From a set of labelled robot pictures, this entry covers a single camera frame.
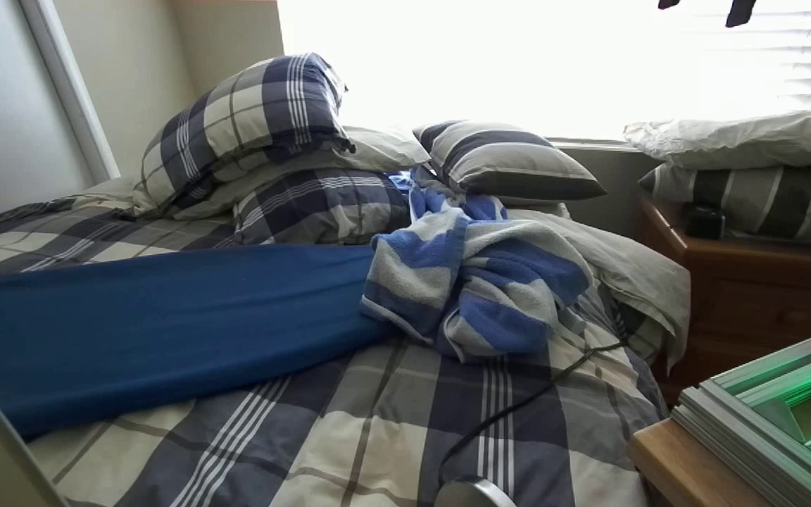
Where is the blue white striped towel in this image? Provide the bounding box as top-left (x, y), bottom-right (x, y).
top-left (358, 167), bottom-right (596, 367)

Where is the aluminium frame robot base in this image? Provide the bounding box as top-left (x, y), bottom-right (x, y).
top-left (670, 317), bottom-right (811, 507)

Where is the bright window with blind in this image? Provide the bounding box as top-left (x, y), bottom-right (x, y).
top-left (276, 0), bottom-right (811, 147)

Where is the wrinkled white pillow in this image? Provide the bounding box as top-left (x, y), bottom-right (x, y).
top-left (618, 107), bottom-right (811, 182)

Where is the grey black striped pillow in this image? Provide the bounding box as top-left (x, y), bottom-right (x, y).
top-left (635, 160), bottom-right (811, 254)

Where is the grey navy striped pillow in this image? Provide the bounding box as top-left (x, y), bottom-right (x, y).
top-left (411, 116), bottom-right (607, 202)

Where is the crumpled white sheet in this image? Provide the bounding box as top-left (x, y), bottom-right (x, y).
top-left (501, 202), bottom-right (696, 374)

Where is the brown wooden nightstand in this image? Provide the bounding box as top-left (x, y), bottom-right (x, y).
top-left (632, 199), bottom-right (811, 407)

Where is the small navy plaid pillow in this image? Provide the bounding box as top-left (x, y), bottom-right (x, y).
top-left (227, 167), bottom-right (417, 247)

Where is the large navy plaid pillow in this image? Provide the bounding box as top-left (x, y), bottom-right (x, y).
top-left (135, 50), bottom-right (351, 214)

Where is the light wooden table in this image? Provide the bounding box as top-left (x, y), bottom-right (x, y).
top-left (628, 414), bottom-right (777, 507)

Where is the navy beige plaid duvet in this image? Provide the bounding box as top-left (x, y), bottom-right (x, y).
top-left (0, 192), bottom-right (672, 507)

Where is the solid blue mat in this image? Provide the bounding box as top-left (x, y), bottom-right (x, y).
top-left (0, 240), bottom-right (399, 441)

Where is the thin black cable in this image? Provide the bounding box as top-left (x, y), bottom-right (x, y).
top-left (437, 338), bottom-right (630, 493)

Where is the white door frame trim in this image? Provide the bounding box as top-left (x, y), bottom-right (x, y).
top-left (16, 0), bottom-right (127, 186)

